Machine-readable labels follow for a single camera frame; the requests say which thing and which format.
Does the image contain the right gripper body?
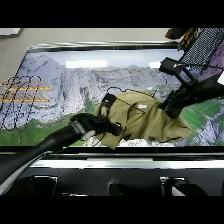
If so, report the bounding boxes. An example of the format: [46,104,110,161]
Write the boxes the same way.
[158,86,194,120]

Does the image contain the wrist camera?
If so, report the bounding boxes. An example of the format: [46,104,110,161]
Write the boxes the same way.
[100,93,117,108]
[159,56,195,85]

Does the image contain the orange and black garment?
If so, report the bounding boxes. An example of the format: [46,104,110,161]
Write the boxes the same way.
[165,27,200,50]

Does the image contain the khaki garment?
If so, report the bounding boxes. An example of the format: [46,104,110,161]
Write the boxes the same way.
[95,91,193,150]

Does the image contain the purple garment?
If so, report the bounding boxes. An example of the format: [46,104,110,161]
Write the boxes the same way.
[198,40,224,82]

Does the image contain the silver frame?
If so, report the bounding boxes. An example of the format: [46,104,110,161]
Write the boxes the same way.
[0,151,224,197]

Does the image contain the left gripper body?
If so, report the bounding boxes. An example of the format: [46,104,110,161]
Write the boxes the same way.
[94,115,124,137]

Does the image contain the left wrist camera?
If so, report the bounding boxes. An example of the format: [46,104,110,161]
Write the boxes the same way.
[100,93,117,108]

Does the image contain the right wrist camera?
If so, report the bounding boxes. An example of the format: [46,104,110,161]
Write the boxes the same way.
[159,56,195,85]

